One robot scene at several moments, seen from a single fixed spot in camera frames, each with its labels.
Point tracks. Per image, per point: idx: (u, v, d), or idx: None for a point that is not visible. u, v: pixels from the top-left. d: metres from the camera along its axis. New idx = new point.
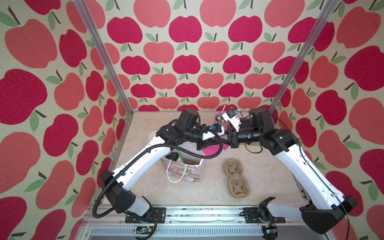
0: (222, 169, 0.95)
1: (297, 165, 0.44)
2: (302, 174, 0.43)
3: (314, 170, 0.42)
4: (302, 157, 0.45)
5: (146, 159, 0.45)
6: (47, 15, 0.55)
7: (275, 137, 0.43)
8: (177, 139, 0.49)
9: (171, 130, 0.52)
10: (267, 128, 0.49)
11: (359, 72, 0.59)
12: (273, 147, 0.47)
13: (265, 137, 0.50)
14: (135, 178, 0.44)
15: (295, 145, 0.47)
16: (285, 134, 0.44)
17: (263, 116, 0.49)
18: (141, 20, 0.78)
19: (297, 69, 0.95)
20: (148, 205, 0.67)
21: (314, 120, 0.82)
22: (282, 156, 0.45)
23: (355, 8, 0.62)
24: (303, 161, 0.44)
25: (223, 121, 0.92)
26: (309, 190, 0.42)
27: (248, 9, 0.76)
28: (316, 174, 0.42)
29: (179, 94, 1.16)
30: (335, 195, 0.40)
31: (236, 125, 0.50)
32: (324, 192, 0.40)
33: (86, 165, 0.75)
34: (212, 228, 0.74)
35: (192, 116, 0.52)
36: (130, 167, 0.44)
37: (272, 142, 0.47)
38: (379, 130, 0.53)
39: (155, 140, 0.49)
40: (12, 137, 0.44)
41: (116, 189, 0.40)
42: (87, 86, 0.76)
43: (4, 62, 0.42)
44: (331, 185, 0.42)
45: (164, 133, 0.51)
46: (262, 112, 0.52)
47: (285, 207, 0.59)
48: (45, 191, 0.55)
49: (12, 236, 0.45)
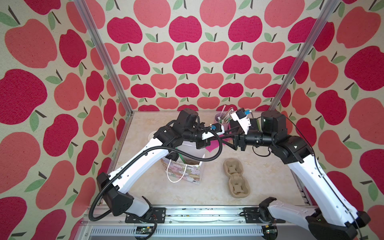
0: (222, 169, 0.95)
1: (312, 177, 0.41)
2: (315, 187, 0.40)
3: (328, 183, 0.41)
4: (316, 170, 0.42)
5: (143, 162, 0.44)
6: (47, 15, 0.55)
7: (289, 146, 0.45)
8: (175, 140, 0.48)
9: (169, 131, 0.50)
10: (281, 134, 0.44)
11: (359, 72, 0.59)
12: (286, 156, 0.43)
13: (277, 145, 0.46)
14: (132, 181, 0.43)
15: (310, 155, 0.43)
16: (299, 142, 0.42)
17: (278, 122, 0.45)
18: (141, 21, 0.79)
19: (297, 69, 0.95)
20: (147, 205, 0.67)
21: (314, 120, 0.82)
22: (294, 166, 0.43)
23: (355, 8, 0.62)
24: (317, 174, 0.41)
25: (223, 121, 0.92)
26: (320, 202, 0.40)
27: (248, 9, 0.76)
28: (331, 188, 0.40)
29: (179, 94, 1.16)
30: (349, 211, 0.38)
31: (245, 127, 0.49)
32: (338, 208, 0.38)
33: (86, 165, 0.75)
34: (212, 228, 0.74)
35: (190, 116, 0.50)
36: (127, 170, 0.43)
37: (286, 151, 0.44)
38: (379, 130, 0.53)
39: (152, 142, 0.48)
40: (12, 137, 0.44)
41: (112, 193, 0.39)
42: (87, 86, 0.76)
43: (4, 62, 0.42)
44: (345, 200, 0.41)
45: (161, 135, 0.49)
46: (277, 117, 0.47)
47: (289, 213, 0.57)
48: (45, 191, 0.55)
49: (12, 236, 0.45)
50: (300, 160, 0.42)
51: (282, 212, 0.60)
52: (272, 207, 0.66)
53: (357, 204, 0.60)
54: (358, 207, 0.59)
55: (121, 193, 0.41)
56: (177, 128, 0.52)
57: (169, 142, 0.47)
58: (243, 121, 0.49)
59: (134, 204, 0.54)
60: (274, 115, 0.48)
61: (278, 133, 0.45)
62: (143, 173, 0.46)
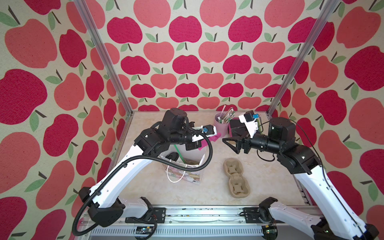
0: (222, 169, 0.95)
1: (319, 189, 0.40)
2: (323, 199, 0.39)
3: (336, 195, 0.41)
4: (324, 181, 0.41)
5: (123, 174, 0.40)
6: (47, 15, 0.55)
7: (297, 157, 0.44)
8: (159, 145, 0.42)
9: (151, 135, 0.44)
10: (288, 144, 0.43)
11: (359, 72, 0.59)
12: (294, 167, 0.42)
13: (284, 154, 0.45)
14: (115, 193, 0.41)
15: (318, 166, 0.42)
16: (307, 152, 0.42)
17: (288, 132, 0.42)
18: (141, 21, 0.79)
19: (297, 69, 0.95)
20: (146, 207, 0.66)
21: (314, 120, 0.82)
22: (301, 176, 0.42)
23: (355, 8, 0.62)
24: (325, 186, 0.40)
25: (223, 121, 0.92)
26: (327, 214, 0.40)
27: (248, 9, 0.76)
28: (339, 200, 0.40)
29: (179, 94, 1.16)
30: (358, 225, 0.38)
31: (253, 129, 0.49)
32: (346, 222, 0.37)
33: (86, 165, 0.75)
34: (212, 228, 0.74)
35: (177, 117, 0.43)
36: (106, 185, 0.39)
37: (293, 161, 0.43)
38: (379, 130, 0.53)
39: (133, 151, 0.42)
40: (12, 137, 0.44)
41: (92, 211, 0.37)
42: (87, 86, 0.76)
43: (4, 62, 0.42)
44: (353, 213, 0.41)
45: (144, 140, 0.43)
46: (287, 127, 0.44)
47: (292, 218, 0.56)
48: (45, 191, 0.55)
49: (12, 236, 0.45)
50: (308, 172, 0.41)
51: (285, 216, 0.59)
52: (273, 209, 0.65)
53: (357, 204, 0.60)
54: (358, 207, 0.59)
55: (103, 208, 0.39)
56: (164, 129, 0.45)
57: (151, 147, 0.41)
58: (252, 125, 0.59)
59: (128, 209, 0.53)
60: (284, 124, 0.45)
61: (286, 144, 0.44)
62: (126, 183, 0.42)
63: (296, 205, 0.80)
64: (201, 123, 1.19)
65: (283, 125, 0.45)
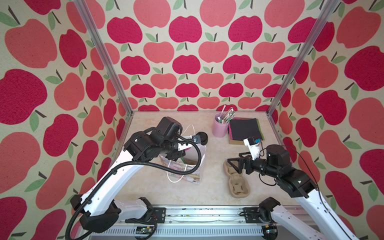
0: (222, 169, 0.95)
1: (317, 212, 0.43)
2: (322, 221, 0.43)
3: (335, 218, 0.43)
4: (322, 204, 0.44)
5: (114, 181, 0.38)
6: (47, 15, 0.55)
7: (293, 181, 0.48)
8: (151, 149, 0.40)
9: (142, 139, 0.41)
10: (285, 169, 0.48)
11: (359, 72, 0.59)
12: (292, 191, 0.47)
13: (282, 179, 0.50)
14: (107, 201, 0.40)
15: (314, 190, 0.46)
16: (303, 176, 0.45)
17: (282, 158, 0.49)
18: (141, 21, 0.79)
19: (297, 69, 0.95)
20: (145, 207, 0.66)
21: (314, 120, 0.82)
22: (300, 199, 0.45)
23: (355, 8, 0.62)
24: (323, 209, 0.44)
25: (223, 121, 0.92)
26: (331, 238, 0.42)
27: (248, 9, 0.76)
28: (338, 223, 0.42)
29: (179, 94, 1.16)
30: None
31: (254, 152, 0.66)
32: None
33: (86, 165, 0.75)
34: (212, 228, 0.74)
35: (172, 125, 0.45)
36: (97, 193, 0.38)
37: (290, 186, 0.47)
38: (379, 130, 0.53)
39: (124, 156, 0.40)
40: (12, 137, 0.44)
41: (84, 220, 0.36)
42: (87, 86, 0.76)
43: (4, 62, 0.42)
44: (354, 236, 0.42)
45: (134, 144, 0.41)
46: (282, 154, 0.50)
47: (297, 231, 0.55)
48: (45, 191, 0.55)
49: (12, 236, 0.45)
50: (305, 195, 0.45)
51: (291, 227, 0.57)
52: (277, 216, 0.63)
53: (357, 204, 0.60)
54: (358, 207, 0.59)
55: (95, 216, 0.38)
56: (156, 135, 0.45)
57: (141, 151, 0.39)
58: (254, 149, 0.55)
59: (125, 212, 0.52)
60: (279, 151, 0.51)
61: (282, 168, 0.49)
62: (117, 190, 0.41)
63: (296, 204, 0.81)
64: (201, 123, 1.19)
65: (278, 152, 0.51)
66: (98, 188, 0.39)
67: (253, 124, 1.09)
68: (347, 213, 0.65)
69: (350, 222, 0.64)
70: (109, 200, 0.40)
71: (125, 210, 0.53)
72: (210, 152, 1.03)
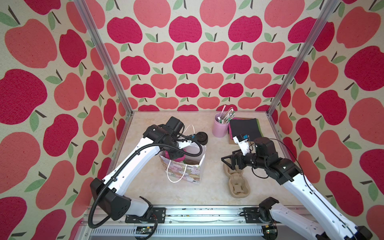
0: (222, 169, 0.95)
1: (303, 194, 0.46)
2: (310, 204, 0.44)
3: (321, 198, 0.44)
4: (307, 186, 0.47)
5: (137, 161, 0.45)
6: (47, 15, 0.55)
7: (279, 168, 0.52)
8: (165, 138, 0.50)
9: (158, 129, 0.52)
10: (271, 157, 0.52)
11: (359, 71, 0.59)
12: (278, 177, 0.50)
13: (269, 167, 0.54)
14: (128, 182, 0.44)
15: (299, 174, 0.50)
16: (289, 164, 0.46)
17: (267, 147, 0.53)
18: (141, 20, 0.78)
19: (297, 69, 0.95)
20: (146, 204, 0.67)
21: (314, 120, 0.82)
22: (288, 185, 0.48)
23: (355, 8, 0.62)
24: (308, 191, 0.46)
25: (223, 121, 0.92)
26: (321, 222, 0.43)
27: (248, 9, 0.76)
28: (324, 204, 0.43)
29: (179, 94, 1.16)
30: (347, 225, 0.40)
31: (245, 148, 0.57)
32: (334, 223, 0.41)
33: (86, 165, 0.75)
34: (212, 228, 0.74)
35: (179, 121, 0.58)
36: (121, 172, 0.43)
37: (277, 173, 0.50)
38: (378, 130, 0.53)
39: (144, 141, 0.49)
40: (12, 137, 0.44)
41: (110, 196, 0.39)
42: (87, 86, 0.76)
43: (4, 62, 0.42)
44: (341, 215, 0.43)
45: (151, 132, 0.51)
46: (265, 143, 0.56)
47: (295, 224, 0.55)
48: (45, 191, 0.55)
49: (12, 236, 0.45)
50: (290, 179, 0.48)
51: (289, 220, 0.58)
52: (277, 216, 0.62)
53: (357, 204, 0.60)
54: (357, 207, 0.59)
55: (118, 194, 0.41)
56: (167, 128, 0.57)
57: (158, 138, 0.49)
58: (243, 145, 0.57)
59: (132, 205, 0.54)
60: (262, 141, 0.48)
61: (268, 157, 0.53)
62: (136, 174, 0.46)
63: (296, 204, 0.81)
64: (201, 123, 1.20)
65: (261, 142, 0.57)
66: (124, 166, 0.44)
67: (253, 124, 1.09)
68: (347, 214, 0.65)
69: None
70: (126, 185, 0.44)
71: (132, 204, 0.53)
72: (210, 152, 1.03)
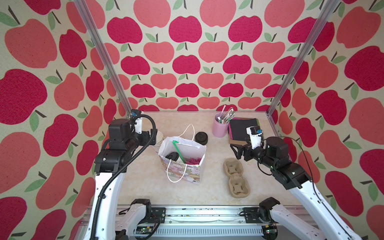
0: (222, 169, 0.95)
1: (310, 202, 0.44)
2: (316, 213, 0.43)
3: (327, 207, 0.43)
4: (315, 195, 0.45)
5: (107, 204, 0.38)
6: (47, 15, 0.55)
7: (288, 173, 0.50)
8: (123, 158, 0.43)
9: (108, 155, 0.42)
10: (281, 162, 0.49)
11: (359, 71, 0.59)
12: (286, 182, 0.48)
13: (278, 170, 0.51)
14: (112, 226, 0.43)
15: (308, 181, 0.47)
16: (298, 169, 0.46)
17: (281, 151, 0.49)
18: (141, 20, 0.78)
19: (297, 69, 0.95)
20: (143, 206, 0.66)
21: (314, 120, 0.82)
22: (294, 191, 0.46)
23: (355, 8, 0.62)
24: (316, 199, 0.45)
25: (223, 121, 0.92)
26: (325, 231, 0.42)
27: (248, 9, 0.76)
28: (332, 214, 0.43)
29: (179, 94, 1.16)
30: (353, 239, 0.40)
31: (255, 141, 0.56)
32: (340, 234, 0.40)
33: (86, 165, 0.75)
34: (212, 228, 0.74)
35: (122, 127, 0.45)
36: (99, 224, 0.37)
37: (285, 177, 0.48)
38: (379, 130, 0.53)
39: (101, 179, 0.40)
40: (12, 137, 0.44)
41: None
42: (87, 86, 0.76)
43: (4, 62, 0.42)
44: (347, 227, 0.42)
45: (103, 161, 0.41)
46: (281, 146, 0.51)
47: (296, 229, 0.55)
48: (45, 191, 0.55)
49: (12, 236, 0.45)
50: (298, 186, 0.47)
51: (289, 225, 0.57)
52: (278, 220, 0.61)
53: (357, 204, 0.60)
54: (357, 207, 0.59)
55: None
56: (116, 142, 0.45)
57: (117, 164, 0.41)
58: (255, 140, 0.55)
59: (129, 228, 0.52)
60: (278, 144, 0.52)
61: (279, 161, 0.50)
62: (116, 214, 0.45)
63: (296, 205, 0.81)
64: (201, 123, 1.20)
65: (277, 144, 0.52)
66: (97, 217, 0.37)
67: (253, 124, 1.09)
68: (347, 214, 0.65)
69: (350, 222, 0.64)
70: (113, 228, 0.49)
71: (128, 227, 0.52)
72: (210, 152, 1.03)
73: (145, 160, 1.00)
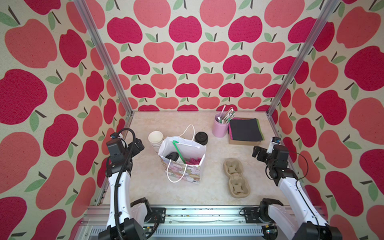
0: (223, 169, 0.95)
1: (289, 188, 0.55)
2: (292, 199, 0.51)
3: (304, 196, 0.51)
4: (295, 185, 0.56)
5: (123, 190, 0.48)
6: (47, 15, 0.55)
7: (278, 171, 0.64)
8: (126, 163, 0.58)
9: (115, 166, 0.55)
10: (280, 163, 0.62)
11: (359, 72, 0.59)
12: (275, 177, 0.61)
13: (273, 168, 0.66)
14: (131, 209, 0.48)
15: (294, 179, 0.59)
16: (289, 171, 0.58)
17: (279, 153, 0.63)
18: (141, 20, 0.78)
19: (297, 69, 0.95)
20: (143, 204, 0.67)
21: (314, 120, 0.82)
22: (281, 184, 0.58)
23: (355, 8, 0.62)
24: (294, 188, 0.55)
25: (223, 121, 0.92)
26: (297, 215, 0.48)
27: (248, 9, 0.76)
28: (305, 200, 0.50)
29: (179, 94, 1.16)
30: (315, 217, 0.46)
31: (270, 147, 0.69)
32: (305, 211, 0.47)
33: (86, 165, 0.75)
34: (212, 228, 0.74)
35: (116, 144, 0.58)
36: (121, 204, 0.45)
37: (275, 173, 0.63)
38: (379, 130, 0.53)
39: (113, 178, 0.51)
40: (12, 137, 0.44)
41: (128, 223, 0.41)
42: (87, 86, 0.76)
43: (4, 62, 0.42)
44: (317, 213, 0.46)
45: (112, 170, 0.54)
46: (281, 149, 0.66)
47: (283, 222, 0.57)
48: (45, 191, 0.55)
49: (12, 236, 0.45)
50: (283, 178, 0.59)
51: (279, 218, 0.59)
52: (272, 215, 0.63)
53: (357, 204, 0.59)
54: (357, 207, 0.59)
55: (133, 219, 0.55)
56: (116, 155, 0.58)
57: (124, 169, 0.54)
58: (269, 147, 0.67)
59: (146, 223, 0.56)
60: (280, 147, 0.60)
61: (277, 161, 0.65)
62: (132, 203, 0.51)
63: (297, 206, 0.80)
64: (201, 123, 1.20)
65: (280, 148, 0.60)
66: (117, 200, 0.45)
67: (253, 124, 1.09)
68: (347, 214, 0.65)
69: (350, 222, 0.64)
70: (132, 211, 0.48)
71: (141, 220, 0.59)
72: (210, 152, 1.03)
73: (145, 160, 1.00)
